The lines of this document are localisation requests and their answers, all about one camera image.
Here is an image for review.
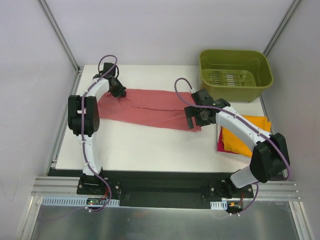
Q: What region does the pink red t shirt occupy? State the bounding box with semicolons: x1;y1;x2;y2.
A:
97;89;202;132

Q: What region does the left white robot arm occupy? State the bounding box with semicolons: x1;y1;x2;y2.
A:
67;62;127;176

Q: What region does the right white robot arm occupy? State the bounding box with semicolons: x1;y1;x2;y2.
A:
184;89;290;198

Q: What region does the folded magenta t shirt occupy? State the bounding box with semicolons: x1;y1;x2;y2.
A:
216;128;226;153

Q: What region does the folded orange t shirt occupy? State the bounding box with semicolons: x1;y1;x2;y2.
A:
217;113;272;158

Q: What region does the olive green plastic basket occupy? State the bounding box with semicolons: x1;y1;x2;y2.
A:
198;49;274;103

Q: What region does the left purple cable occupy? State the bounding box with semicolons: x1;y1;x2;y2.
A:
47;54;118;222

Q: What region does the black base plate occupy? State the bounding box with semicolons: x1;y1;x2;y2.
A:
76;170;254;209

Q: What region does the left aluminium frame post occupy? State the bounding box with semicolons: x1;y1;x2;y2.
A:
37;0;81;73

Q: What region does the aluminium frame post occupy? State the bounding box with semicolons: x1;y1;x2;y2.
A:
37;0;81;73
263;0;303;57

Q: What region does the right grey cable duct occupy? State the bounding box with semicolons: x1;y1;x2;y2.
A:
210;200;228;211

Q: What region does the grey cable duct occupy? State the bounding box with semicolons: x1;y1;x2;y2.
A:
210;200;228;211
41;196;120;208

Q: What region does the left grey cable duct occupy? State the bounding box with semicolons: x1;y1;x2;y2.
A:
41;196;120;208

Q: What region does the right aluminium frame post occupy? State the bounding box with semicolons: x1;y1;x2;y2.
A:
263;0;303;57

